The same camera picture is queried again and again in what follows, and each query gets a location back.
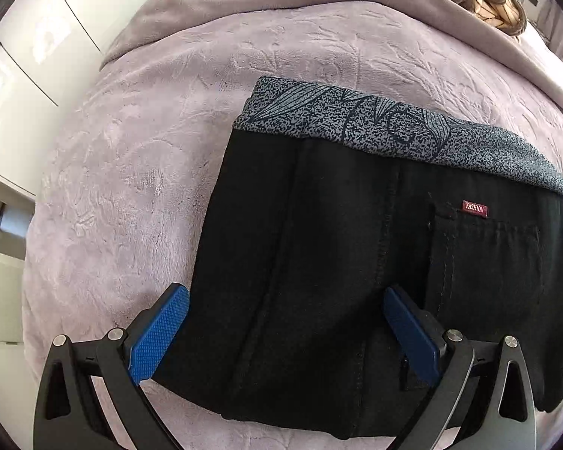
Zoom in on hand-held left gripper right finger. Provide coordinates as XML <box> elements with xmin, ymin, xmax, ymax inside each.
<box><xmin>382</xmin><ymin>285</ymin><xmax>540</xmax><ymax>450</ymax></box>

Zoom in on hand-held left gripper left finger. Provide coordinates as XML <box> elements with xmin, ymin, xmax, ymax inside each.
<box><xmin>34</xmin><ymin>283</ymin><xmax>191</xmax><ymax>450</ymax></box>

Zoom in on black pants with grey waistband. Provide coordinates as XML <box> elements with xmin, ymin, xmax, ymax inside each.
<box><xmin>157</xmin><ymin>75</ymin><xmax>563</xmax><ymax>441</ymax></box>

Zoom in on mauve embossed plush blanket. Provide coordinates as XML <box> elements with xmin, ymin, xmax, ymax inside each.
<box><xmin>21</xmin><ymin>0</ymin><xmax>563</xmax><ymax>450</ymax></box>

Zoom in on white glossy wardrobe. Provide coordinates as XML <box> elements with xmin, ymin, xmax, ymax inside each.
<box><xmin>0</xmin><ymin>0</ymin><xmax>179</xmax><ymax>198</ymax></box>

